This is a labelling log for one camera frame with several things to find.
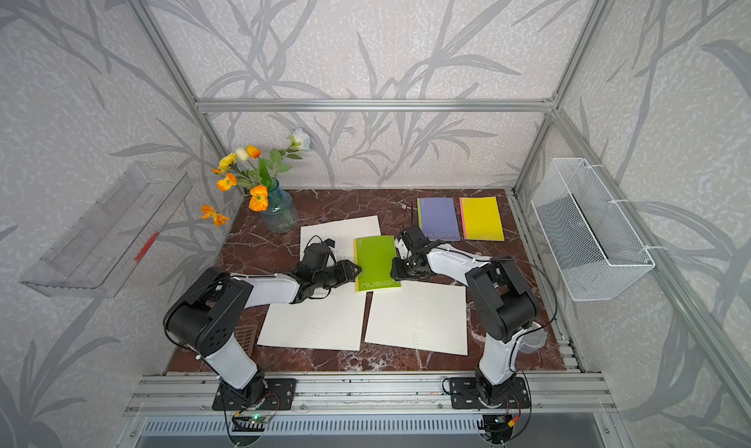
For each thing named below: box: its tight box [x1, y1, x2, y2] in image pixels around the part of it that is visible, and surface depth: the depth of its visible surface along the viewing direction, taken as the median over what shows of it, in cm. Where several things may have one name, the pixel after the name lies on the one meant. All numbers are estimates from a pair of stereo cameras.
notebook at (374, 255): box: [353, 235, 402, 293], surface depth 96 cm
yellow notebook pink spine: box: [458, 196, 506, 242], surface depth 114 cm
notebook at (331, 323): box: [256, 281, 367, 352], surface depth 86 cm
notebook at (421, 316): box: [364, 279, 469, 357], surface depth 89 cm
